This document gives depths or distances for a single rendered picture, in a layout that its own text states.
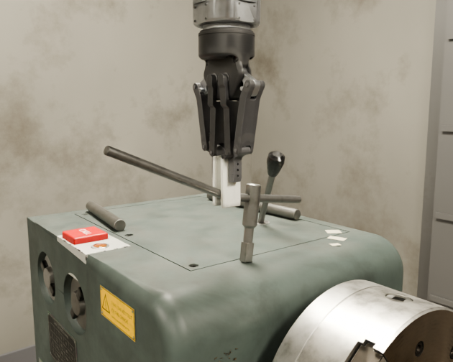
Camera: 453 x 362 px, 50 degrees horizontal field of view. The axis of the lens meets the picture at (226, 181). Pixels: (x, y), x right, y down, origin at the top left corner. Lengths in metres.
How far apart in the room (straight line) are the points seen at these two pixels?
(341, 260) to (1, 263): 2.34
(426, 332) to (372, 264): 0.20
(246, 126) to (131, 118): 2.47
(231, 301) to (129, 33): 2.59
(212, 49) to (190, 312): 0.33
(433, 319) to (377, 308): 0.07
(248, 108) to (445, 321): 0.37
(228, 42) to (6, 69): 2.25
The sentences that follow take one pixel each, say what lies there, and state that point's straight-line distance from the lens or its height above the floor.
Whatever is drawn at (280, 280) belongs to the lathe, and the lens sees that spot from 0.69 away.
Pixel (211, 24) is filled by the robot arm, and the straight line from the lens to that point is 0.65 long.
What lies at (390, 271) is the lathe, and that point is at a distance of 0.87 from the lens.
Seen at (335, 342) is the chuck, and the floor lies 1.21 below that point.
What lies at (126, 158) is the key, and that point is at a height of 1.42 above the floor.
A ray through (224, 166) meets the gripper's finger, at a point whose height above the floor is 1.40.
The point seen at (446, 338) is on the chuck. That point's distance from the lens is 0.71.
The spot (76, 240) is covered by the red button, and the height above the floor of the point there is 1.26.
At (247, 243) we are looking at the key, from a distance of 0.71.
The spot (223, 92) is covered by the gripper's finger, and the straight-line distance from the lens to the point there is 0.64.
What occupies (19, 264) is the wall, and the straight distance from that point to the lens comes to 2.94.
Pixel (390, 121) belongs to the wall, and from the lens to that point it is 2.90.
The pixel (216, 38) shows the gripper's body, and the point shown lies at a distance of 0.63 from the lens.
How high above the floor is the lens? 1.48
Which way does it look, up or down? 9 degrees down
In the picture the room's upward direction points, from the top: straight up
